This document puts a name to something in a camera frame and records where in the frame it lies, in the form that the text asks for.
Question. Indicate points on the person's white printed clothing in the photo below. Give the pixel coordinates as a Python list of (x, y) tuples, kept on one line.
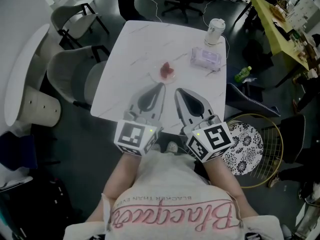
[(170, 196)]

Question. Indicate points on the white lidded cup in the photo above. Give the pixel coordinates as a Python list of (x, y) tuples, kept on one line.
[(214, 32)]

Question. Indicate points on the green drink bottle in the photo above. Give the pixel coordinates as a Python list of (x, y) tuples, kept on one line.
[(242, 74)]

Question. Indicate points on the floral round seat cushion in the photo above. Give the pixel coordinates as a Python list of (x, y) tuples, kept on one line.
[(242, 149)]

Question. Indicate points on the person's right forearm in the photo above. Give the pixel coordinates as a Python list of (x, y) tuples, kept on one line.
[(222, 179)]

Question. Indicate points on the black suitcase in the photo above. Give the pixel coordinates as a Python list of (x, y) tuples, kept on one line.
[(35, 209)]

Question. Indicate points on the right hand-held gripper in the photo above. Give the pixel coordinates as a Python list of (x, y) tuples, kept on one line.
[(212, 141)]

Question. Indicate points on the light grey chair black legs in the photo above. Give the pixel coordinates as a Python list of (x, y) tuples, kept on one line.
[(75, 24), (65, 71)]

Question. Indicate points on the crumpled white paper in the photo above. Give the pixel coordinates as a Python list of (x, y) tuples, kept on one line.
[(250, 80)]

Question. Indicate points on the person's left forearm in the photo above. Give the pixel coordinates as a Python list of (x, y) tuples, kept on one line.
[(122, 176)]

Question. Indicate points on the translucent round plate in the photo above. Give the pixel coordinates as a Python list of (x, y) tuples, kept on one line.
[(175, 77)]

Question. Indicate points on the dark chair with stitched edge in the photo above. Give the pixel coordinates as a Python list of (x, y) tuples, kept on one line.
[(250, 104)]

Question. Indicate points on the pale purple wipes pack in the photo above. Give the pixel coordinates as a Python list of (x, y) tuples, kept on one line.
[(206, 59)]

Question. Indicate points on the black stool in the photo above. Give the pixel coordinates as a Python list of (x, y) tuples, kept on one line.
[(257, 55)]

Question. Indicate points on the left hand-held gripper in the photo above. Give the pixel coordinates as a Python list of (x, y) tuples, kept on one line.
[(132, 136)]

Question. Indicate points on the dark grey chair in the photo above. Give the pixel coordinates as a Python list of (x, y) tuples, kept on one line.
[(292, 139)]

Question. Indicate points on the white marble table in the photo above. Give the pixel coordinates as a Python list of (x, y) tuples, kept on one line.
[(140, 49)]

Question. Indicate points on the yellow-green table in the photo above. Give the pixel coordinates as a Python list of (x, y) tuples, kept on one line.
[(272, 29)]

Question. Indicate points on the red strawberry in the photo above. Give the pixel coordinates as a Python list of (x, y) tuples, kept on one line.
[(166, 65), (170, 70), (163, 73)]

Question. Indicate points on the dark blue seat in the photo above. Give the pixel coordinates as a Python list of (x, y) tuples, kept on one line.
[(17, 151)]

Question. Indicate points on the person's white shoe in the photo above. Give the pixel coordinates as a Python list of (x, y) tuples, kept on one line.
[(172, 147)]

